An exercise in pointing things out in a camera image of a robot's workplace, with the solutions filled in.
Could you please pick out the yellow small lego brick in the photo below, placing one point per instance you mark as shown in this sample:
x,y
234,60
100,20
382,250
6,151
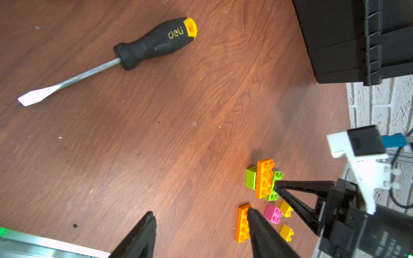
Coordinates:
x,y
287,233
286,209

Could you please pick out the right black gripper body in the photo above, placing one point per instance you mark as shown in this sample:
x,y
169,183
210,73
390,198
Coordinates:
x,y
342,218

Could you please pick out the orange long lego brick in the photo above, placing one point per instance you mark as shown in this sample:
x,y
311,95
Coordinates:
x,y
264,175
242,228

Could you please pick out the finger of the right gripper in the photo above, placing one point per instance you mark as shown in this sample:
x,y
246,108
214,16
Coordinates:
x,y
318,188
305,212

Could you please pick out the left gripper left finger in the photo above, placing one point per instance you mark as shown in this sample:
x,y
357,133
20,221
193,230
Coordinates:
x,y
140,241

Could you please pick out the black plastic toolbox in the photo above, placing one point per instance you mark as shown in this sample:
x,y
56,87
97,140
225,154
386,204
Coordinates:
x,y
357,41

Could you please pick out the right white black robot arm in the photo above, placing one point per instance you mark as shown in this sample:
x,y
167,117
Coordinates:
x,y
387,234

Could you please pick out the pink lego brick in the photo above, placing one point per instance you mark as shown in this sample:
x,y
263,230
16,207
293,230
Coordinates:
x,y
273,214

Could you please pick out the small green lego brick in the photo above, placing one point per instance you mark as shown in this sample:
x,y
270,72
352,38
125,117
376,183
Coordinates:
x,y
251,177

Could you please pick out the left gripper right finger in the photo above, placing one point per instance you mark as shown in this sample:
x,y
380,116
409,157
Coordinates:
x,y
266,242

